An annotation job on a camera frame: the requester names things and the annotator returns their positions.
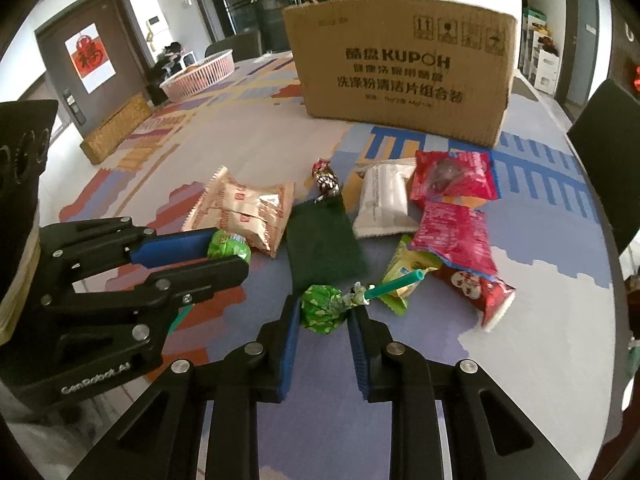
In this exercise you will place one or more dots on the plain red snack packet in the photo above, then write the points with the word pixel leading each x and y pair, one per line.
pixel 450 235

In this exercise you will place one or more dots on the red and white door poster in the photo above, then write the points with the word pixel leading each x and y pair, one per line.
pixel 90 57

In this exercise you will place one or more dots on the dark chair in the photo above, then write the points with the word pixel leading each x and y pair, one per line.
pixel 245 45

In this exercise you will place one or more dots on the dark green scouring pad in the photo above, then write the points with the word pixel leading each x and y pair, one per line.
pixel 325 240

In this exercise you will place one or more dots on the black chair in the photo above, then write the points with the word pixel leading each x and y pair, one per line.
pixel 610 160

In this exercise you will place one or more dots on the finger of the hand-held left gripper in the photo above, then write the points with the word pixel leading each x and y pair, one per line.
pixel 210 275
pixel 170 249

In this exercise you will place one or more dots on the brown door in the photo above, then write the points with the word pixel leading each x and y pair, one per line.
pixel 120 25

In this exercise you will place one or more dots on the cardboard box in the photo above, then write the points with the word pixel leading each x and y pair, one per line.
pixel 400 85

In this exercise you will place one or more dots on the red packet with white figure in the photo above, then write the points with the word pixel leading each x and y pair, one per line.
pixel 475 290

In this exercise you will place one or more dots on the yellow green snack packet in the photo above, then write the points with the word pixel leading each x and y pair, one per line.
pixel 405 265

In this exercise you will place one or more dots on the colourful printed tablecloth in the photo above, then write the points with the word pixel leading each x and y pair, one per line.
pixel 250 125

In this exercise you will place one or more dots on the white shelf unit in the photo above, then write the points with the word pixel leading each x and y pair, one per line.
pixel 542 60

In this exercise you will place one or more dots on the green lollipop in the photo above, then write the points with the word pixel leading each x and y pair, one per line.
pixel 230 249
pixel 320 310

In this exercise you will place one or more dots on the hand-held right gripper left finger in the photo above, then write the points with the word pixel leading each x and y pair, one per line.
pixel 292 347

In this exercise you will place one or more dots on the beige snack packet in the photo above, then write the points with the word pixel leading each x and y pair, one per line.
pixel 240 210

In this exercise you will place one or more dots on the red packet with dark plum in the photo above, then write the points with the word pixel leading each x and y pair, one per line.
pixel 465 180

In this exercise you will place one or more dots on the small brown candy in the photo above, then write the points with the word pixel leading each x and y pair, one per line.
pixel 325 177

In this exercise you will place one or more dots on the woven straw box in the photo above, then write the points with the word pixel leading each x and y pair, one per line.
pixel 115 130

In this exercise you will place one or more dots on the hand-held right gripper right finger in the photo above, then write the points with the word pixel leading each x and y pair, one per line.
pixel 359 352

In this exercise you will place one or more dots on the grey door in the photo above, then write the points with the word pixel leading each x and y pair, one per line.
pixel 582 35

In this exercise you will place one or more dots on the white snack packet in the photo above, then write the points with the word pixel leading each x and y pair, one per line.
pixel 380 200

